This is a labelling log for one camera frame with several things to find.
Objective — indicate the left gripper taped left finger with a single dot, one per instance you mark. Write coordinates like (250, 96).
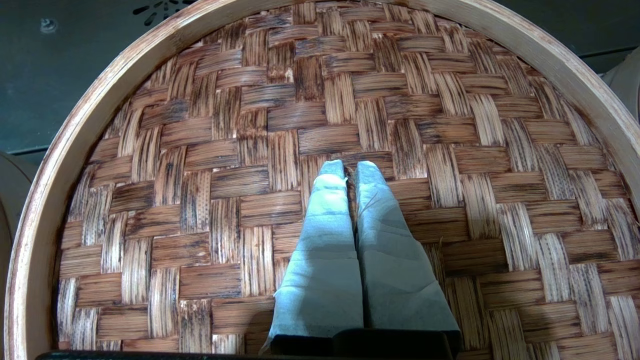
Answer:
(320, 270)

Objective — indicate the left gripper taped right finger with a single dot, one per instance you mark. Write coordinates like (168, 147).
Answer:
(400, 285)

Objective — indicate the dark woven bamboo lid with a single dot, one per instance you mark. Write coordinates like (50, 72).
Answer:
(627, 87)

